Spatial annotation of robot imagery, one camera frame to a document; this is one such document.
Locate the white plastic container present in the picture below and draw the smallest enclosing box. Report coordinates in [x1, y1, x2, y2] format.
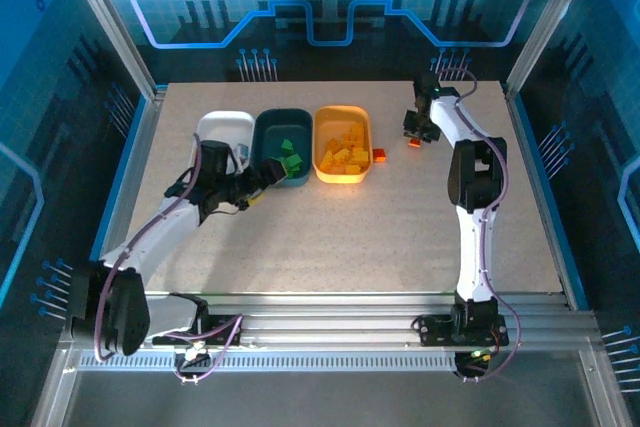
[192, 110, 257, 178]

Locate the dark teal plastic container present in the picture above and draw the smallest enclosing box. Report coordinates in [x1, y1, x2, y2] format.
[252, 107, 314, 188]

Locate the orange plastic container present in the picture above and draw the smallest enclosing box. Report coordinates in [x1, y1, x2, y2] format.
[311, 105, 373, 185]

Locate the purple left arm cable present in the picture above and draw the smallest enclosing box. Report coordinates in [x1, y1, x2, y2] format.
[93, 132, 246, 384]

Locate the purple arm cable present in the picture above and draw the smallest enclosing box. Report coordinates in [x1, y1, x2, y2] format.
[93, 132, 246, 384]
[430, 66, 521, 383]

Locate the aluminium table side rail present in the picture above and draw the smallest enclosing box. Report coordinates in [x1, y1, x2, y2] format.
[82, 86, 169, 311]
[502, 84, 589, 311]

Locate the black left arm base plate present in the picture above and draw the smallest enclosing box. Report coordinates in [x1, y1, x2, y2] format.
[152, 314, 242, 348]

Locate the aluminium frame post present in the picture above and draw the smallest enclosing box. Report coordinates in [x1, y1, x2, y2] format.
[55, 0, 169, 101]
[501, 0, 606, 101]

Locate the white cable connector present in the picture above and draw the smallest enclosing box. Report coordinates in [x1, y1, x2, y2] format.
[182, 341, 211, 364]

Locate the slotted grey cable duct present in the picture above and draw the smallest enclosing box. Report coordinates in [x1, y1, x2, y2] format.
[74, 351, 464, 374]

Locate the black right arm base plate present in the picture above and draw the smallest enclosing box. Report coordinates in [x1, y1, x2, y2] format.
[416, 313, 511, 348]

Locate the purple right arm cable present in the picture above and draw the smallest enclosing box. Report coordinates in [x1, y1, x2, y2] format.
[430, 66, 521, 383]

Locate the lower aluminium frame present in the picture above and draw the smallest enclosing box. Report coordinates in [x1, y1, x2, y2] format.
[29, 336, 632, 427]

